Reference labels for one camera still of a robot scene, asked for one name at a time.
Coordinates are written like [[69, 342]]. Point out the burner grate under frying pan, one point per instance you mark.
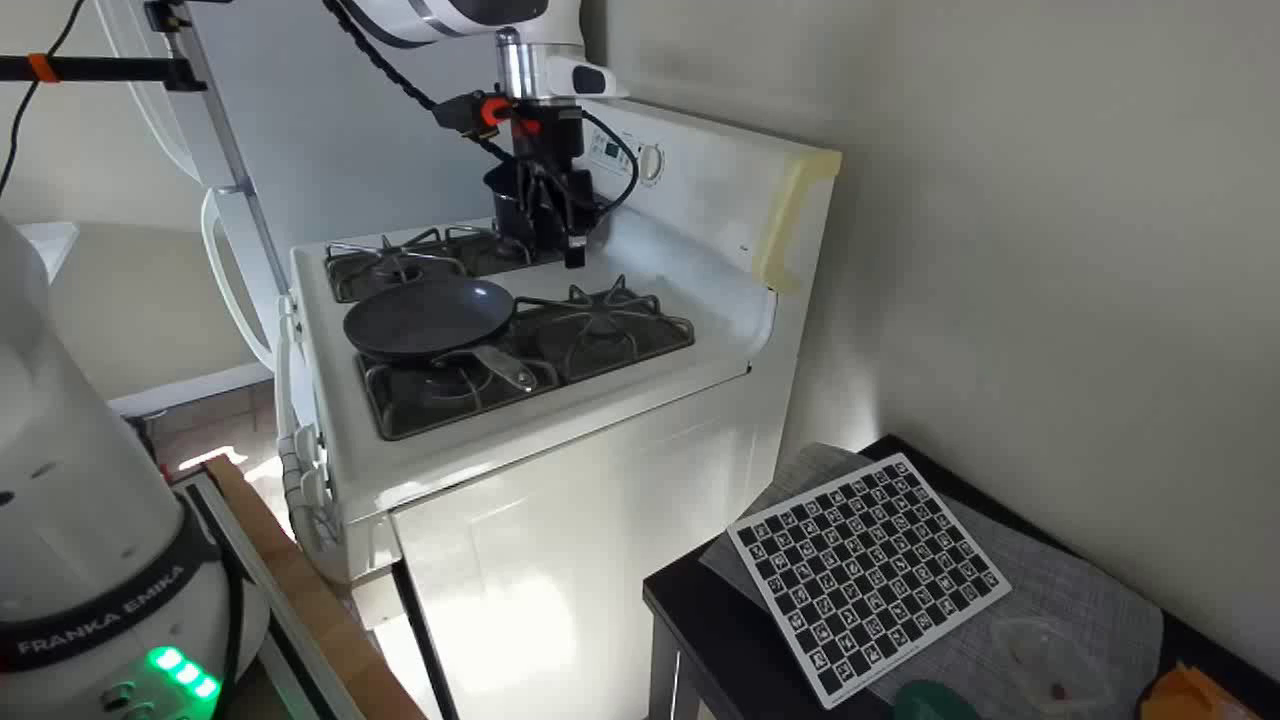
[[584, 342]]

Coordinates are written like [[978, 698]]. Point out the green round lid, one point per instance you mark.
[[933, 700]]

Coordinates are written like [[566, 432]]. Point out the white gas stove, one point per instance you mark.
[[532, 561]]

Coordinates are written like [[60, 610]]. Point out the grey frying pan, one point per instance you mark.
[[424, 319]]

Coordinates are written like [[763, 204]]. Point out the beige tape strip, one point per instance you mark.
[[796, 215]]

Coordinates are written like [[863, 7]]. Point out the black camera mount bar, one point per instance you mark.
[[121, 69]]

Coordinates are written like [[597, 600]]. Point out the black side table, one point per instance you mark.
[[692, 640]]

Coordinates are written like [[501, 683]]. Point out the white round stove dial knob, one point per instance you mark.
[[650, 162]]

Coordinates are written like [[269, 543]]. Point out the clear plastic container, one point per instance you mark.
[[1052, 667]]

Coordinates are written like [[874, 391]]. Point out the white burner control knob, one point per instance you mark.
[[305, 444], [311, 518]]

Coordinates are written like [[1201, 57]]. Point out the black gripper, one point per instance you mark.
[[546, 135]]

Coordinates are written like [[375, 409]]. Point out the black white checkerboard calibration board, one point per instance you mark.
[[865, 573]]

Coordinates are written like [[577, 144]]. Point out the wooden board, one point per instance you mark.
[[315, 600]]

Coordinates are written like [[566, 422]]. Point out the orange object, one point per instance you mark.
[[1195, 698]]

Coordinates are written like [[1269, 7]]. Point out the aluminium robot stand frame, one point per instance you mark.
[[228, 526]]

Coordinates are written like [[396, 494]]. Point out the grey translucent mat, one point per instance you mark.
[[1067, 573]]

